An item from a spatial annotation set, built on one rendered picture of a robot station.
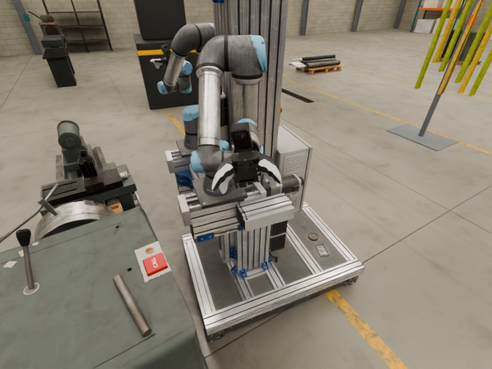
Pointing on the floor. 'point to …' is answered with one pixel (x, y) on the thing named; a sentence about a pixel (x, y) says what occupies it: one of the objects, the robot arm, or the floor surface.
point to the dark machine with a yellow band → (142, 7)
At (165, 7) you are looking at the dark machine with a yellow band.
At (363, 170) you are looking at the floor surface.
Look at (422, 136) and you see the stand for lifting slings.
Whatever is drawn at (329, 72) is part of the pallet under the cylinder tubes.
